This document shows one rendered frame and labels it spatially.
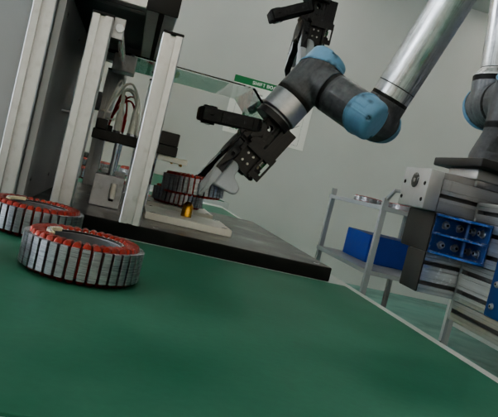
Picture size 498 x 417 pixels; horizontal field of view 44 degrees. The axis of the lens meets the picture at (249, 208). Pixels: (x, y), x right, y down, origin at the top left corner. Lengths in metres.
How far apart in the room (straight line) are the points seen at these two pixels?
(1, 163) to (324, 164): 5.98
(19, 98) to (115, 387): 0.61
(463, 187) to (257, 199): 5.25
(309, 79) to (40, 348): 0.83
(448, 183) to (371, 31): 5.69
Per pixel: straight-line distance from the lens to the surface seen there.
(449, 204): 1.42
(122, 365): 0.38
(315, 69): 1.12
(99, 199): 1.07
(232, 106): 6.53
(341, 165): 6.82
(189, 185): 1.06
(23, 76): 0.90
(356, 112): 1.07
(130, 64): 1.30
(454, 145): 7.37
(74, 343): 0.41
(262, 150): 1.09
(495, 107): 1.53
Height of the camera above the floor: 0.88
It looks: 3 degrees down
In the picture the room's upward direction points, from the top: 14 degrees clockwise
